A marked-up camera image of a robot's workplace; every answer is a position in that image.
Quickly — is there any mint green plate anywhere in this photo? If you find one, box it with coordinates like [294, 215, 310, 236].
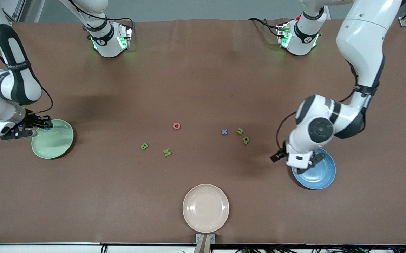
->
[31, 119, 74, 159]

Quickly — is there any blue plate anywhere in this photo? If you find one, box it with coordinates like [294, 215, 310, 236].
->
[292, 147, 336, 190]

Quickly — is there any beige plate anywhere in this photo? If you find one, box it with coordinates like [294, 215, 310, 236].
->
[183, 184, 230, 233]

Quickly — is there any brown table mat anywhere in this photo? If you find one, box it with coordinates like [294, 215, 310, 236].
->
[0, 18, 406, 245]

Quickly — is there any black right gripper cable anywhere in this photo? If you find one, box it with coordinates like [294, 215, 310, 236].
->
[31, 87, 54, 115]

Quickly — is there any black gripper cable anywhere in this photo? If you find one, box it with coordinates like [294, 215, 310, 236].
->
[31, 87, 54, 115]
[276, 112, 299, 155]

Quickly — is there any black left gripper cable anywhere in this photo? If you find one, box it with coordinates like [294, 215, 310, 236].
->
[276, 112, 299, 155]

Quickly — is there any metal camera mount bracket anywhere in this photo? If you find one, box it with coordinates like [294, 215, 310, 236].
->
[196, 233, 216, 253]

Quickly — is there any black right base cable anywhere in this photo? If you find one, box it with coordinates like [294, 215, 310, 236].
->
[84, 17, 134, 40]

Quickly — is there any black base cable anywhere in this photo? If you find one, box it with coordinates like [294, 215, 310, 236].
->
[84, 17, 134, 40]
[248, 17, 282, 37]

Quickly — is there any black left base cable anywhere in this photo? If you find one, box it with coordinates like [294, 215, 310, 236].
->
[248, 17, 282, 37]

